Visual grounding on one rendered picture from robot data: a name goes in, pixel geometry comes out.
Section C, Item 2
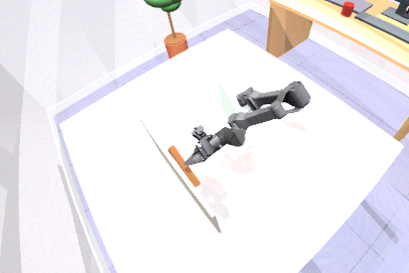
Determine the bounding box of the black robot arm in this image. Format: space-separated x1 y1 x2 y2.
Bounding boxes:
191 80 312 148

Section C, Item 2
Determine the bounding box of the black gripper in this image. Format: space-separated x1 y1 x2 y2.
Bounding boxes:
184 134 224 166

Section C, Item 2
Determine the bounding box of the wooden picture frame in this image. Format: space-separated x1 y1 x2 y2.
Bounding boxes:
167 145 201 188

